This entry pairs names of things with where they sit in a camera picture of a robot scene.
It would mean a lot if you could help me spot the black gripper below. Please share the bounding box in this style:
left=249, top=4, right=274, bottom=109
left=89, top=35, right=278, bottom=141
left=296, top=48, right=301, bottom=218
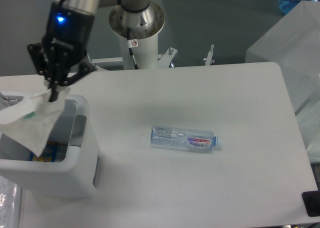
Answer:
left=27, top=1, right=95, bottom=103

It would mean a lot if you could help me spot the white paper wrapper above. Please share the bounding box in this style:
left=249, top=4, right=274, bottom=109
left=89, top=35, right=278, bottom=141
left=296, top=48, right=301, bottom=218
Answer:
left=0, top=87, right=71, bottom=156

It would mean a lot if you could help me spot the clear plastic water bottle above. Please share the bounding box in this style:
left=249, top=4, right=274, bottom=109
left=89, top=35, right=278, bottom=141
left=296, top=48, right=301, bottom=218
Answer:
left=150, top=125, right=222, bottom=154

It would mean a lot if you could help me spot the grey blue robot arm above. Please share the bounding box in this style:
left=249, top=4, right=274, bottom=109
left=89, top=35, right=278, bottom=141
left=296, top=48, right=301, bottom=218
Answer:
left=27, top=0, right=165, bottom=102

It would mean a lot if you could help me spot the white trash can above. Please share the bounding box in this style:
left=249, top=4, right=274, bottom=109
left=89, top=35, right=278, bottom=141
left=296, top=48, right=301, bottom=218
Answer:
left=0, top=94, right=101, bottom=198

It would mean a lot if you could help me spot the blue snack packet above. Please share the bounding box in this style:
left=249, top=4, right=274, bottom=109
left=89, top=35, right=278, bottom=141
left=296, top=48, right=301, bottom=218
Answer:
left=29, top=140, right=68, bottom=163

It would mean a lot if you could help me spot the clear plastic sheet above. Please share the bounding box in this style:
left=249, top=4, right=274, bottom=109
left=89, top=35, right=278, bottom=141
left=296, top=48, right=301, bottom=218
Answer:
left=0, top=176, right=22, bottom=228

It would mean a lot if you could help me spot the translucent white plastic box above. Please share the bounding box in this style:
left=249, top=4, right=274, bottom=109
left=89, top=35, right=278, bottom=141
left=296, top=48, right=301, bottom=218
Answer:
left=245, top=1, right=320, bottom=111

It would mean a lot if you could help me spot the black device at table edge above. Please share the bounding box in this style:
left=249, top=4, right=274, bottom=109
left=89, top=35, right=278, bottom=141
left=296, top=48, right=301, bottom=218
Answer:
left=302, top=190, right=320, bottom=217

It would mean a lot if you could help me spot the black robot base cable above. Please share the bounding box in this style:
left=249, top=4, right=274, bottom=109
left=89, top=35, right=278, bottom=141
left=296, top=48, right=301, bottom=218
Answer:
left=125, top=26, right=140, bottom=70

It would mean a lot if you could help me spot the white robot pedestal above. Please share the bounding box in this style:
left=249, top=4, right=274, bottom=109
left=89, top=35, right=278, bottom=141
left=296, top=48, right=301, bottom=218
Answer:
left=118, top=35, right=158, bottom=58

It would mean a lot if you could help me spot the white pedestal foot frame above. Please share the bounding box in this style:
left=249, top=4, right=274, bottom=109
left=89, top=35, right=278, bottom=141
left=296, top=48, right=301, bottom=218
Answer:
left=85, top=44, right=216, bottom=72

